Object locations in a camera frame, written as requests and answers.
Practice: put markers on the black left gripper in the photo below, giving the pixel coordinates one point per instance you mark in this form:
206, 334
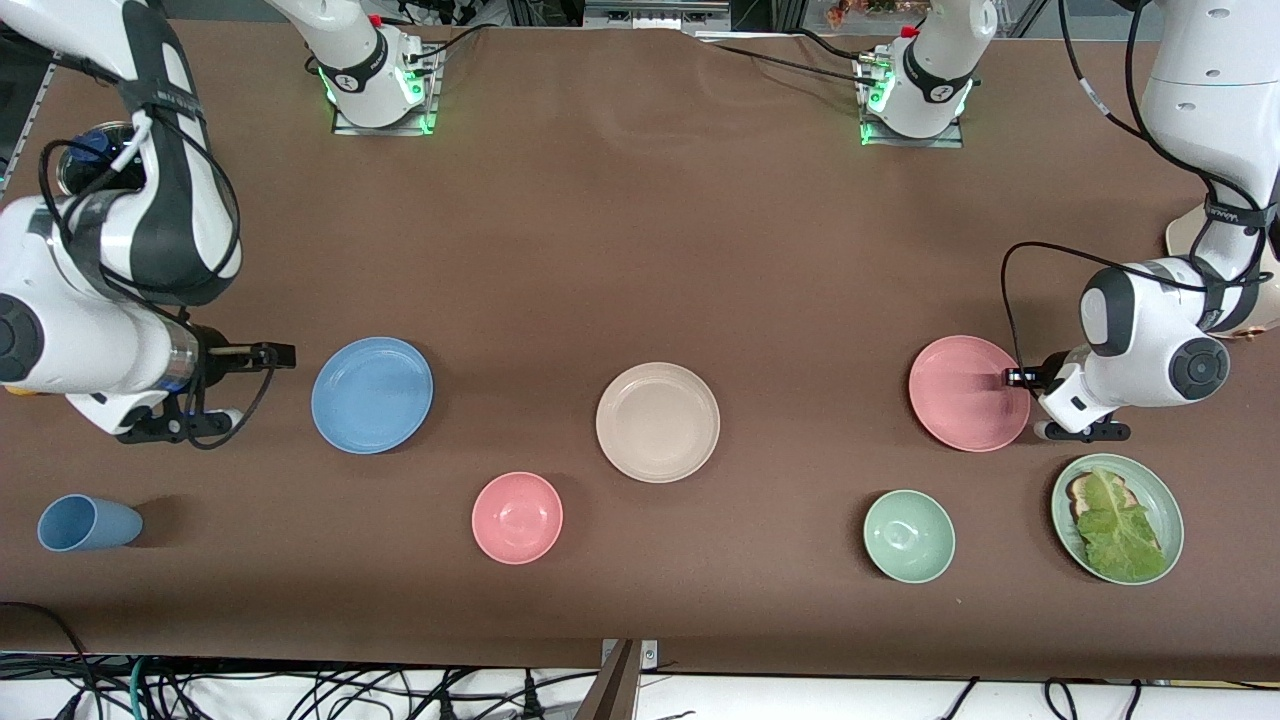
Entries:
1047, 371

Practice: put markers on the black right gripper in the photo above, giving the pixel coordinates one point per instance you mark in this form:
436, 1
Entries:
214, 355

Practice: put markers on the pink plate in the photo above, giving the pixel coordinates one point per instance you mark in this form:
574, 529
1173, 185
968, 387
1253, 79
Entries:
960, 395

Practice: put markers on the blue plate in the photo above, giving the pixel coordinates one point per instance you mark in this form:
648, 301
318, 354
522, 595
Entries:
372, 395

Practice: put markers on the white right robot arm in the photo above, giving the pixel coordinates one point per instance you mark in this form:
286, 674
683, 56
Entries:
60, 340

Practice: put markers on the toast slice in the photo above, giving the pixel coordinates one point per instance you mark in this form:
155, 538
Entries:
1078, 490

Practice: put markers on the green plate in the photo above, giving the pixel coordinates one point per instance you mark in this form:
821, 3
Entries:
1160, 500

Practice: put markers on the green lettuce leaf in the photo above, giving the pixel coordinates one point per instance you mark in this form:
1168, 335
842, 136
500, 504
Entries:
1120, 535

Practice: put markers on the green bowl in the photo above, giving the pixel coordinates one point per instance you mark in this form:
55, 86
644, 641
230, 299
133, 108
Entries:
909, 536

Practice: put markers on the beige cutting board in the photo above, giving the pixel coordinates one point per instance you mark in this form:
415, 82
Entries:
1188, 232

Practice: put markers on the blue cup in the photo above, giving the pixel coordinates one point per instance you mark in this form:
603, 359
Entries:
85, 523

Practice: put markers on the yellow lemon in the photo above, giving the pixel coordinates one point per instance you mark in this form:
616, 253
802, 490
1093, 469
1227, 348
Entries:
20, 391

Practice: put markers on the glass lid with blue knob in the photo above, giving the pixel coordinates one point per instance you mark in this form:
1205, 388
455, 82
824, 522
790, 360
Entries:
95, 148

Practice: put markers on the pink bowl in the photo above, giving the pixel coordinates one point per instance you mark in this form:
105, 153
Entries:
517, 518

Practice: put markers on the beige plate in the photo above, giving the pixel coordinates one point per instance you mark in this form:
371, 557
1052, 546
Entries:
658, 422

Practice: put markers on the brown table cover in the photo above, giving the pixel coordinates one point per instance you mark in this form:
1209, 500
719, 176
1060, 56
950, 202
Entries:
640, 250

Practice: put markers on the dark wooden beam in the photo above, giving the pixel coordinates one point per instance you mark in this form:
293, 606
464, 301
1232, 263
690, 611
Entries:
612, 690

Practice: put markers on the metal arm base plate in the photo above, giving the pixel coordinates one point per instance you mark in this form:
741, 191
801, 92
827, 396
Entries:
955, 135
432, 100

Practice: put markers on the aluminium table edge rail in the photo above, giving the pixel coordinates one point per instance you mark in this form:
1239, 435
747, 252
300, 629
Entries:
30, 110

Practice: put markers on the small metal bracket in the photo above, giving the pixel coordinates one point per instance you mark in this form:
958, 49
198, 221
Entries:
650, 655

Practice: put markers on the aluminium frame profile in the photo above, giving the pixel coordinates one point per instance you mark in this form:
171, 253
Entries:
655, 12

